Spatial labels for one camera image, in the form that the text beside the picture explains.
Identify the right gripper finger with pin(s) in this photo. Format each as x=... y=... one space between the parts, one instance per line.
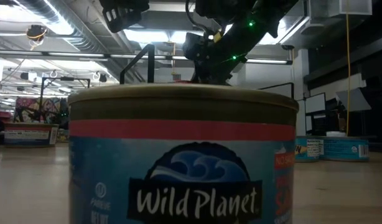
x=212 y=74

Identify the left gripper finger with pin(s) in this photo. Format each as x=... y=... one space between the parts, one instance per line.
x=121 y=18

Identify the blue-label yellowfin tuna can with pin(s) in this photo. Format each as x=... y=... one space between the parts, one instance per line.
x=312 y=149

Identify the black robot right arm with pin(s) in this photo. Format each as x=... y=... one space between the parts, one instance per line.
x=259 y=18

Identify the small yellow tag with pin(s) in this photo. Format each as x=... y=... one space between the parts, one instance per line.
x=217 y=36

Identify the black ceiling device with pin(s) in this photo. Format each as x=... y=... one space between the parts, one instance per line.
x=36 y=32

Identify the white board panel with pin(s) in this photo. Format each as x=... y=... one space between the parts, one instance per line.
x=315 y=102

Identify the black metal stand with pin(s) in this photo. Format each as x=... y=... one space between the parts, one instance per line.
x=41 y=99

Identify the colourful patterned panel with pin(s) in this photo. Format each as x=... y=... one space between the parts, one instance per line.
x=29 y=109

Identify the small white object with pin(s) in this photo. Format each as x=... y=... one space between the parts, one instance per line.
x=334 y=133

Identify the grey angled panel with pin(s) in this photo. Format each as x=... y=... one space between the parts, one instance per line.
x=352 y=101

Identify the silver ceiling air duct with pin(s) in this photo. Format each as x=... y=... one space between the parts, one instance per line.
x=63 y=21

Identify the wooden shelf with black frame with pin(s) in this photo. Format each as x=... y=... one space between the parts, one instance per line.
x=151 y=68

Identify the black aluminium table frame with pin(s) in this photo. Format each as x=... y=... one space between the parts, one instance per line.
x=380 y=147

